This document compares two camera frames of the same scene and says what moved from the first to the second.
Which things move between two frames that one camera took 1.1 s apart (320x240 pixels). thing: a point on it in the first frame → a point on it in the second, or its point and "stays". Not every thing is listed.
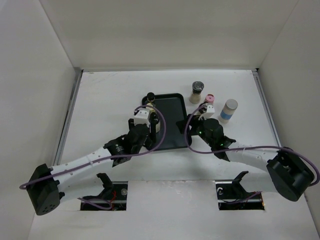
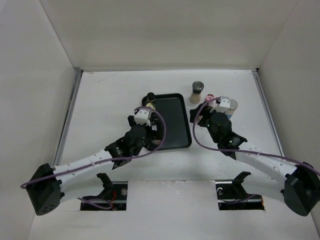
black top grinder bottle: x=154 y=119 stays
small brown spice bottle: x=150 y=96 stays
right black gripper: x=182 y=125 → x=203 y=112
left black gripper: x=149 y=140 stays
